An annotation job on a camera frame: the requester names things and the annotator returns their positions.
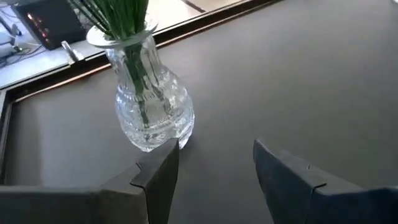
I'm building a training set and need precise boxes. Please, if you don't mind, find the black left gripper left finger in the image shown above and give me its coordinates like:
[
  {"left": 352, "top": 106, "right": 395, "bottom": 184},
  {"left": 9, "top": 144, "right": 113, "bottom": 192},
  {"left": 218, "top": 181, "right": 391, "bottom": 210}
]
[{"left": 0, "top": 139, "right": 180, "bottom": 224}]

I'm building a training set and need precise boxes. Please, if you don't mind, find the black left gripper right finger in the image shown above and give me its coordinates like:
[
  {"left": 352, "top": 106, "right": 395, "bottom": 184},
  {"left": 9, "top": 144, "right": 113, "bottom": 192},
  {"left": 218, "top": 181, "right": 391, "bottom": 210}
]
[{"left": 253, "top": 139, "right": 398, "bottom": 224}]

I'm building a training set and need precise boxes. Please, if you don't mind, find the cut-glass bulbous vase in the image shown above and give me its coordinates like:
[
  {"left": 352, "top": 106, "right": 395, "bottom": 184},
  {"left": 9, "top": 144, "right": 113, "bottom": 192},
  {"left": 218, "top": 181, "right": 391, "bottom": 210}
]
[{"left": 86, "top": 18, "right": 196, "bottom": 153}]

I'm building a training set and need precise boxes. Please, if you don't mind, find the black box with red lights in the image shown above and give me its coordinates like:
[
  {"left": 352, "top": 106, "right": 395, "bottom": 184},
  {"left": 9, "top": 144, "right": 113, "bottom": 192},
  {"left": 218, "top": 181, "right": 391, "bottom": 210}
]
[{"left": 14, "top": 0, "right": 87, "bottom": 51}]

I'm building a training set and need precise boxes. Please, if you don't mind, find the silver frame bracket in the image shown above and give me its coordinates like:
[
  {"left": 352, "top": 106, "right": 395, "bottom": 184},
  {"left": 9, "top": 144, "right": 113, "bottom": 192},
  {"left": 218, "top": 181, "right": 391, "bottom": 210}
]
[{"left": 60, "top": 40, "right": 85, "bottom": 63}]

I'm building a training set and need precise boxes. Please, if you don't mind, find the black cable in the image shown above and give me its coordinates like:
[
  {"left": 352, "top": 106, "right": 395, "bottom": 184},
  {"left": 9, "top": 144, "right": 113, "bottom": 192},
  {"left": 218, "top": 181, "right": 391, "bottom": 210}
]
[{"left": 0, "top": 18, "right": 44, "bottom": 68}]

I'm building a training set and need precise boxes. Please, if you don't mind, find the black aluminium table frame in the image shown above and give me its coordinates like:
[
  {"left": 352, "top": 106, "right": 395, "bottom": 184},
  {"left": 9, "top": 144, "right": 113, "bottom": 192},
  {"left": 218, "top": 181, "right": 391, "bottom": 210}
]
[{"left": 0, "top": 0, "right": 284, "bottom": 184}]

